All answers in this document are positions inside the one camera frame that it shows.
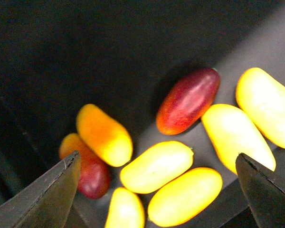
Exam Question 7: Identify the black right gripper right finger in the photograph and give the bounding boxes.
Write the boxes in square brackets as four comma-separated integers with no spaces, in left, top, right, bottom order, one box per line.
[236,153,285,228]

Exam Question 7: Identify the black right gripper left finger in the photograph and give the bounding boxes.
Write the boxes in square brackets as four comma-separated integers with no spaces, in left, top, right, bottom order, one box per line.
[0,151,81,228]

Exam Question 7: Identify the dark red mango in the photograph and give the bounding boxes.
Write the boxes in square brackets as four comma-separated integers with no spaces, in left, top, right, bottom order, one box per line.
[156,68,220,135]

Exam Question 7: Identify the red mango at edge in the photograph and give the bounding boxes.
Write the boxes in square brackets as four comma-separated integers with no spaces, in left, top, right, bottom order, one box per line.
[58,133,111,199]

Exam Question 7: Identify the yellow mango center left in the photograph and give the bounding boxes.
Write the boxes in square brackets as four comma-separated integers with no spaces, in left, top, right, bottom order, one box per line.
[201,104,276,174]

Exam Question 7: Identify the small yellow mango edge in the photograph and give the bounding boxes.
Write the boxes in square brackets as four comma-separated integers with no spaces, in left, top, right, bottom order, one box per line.
[104,187,145,228]

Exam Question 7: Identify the yellow mango bottom left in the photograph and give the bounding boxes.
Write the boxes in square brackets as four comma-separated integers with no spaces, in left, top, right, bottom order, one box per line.
[148,167,223,228]

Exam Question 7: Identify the yellow mango upright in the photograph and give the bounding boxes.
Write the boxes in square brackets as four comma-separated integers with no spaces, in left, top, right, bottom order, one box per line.
[76,104,133,167]

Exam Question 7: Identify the yellow mango center right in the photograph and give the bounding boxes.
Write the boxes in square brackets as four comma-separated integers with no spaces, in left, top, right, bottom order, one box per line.
[236,67,285,149]

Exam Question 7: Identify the yellow mango middle left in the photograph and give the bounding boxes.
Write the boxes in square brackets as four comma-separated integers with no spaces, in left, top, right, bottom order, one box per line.
[120,141,194,194]

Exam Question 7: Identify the black fruit shelf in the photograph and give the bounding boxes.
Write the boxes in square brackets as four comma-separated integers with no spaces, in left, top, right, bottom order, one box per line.
[0,0,285,228]

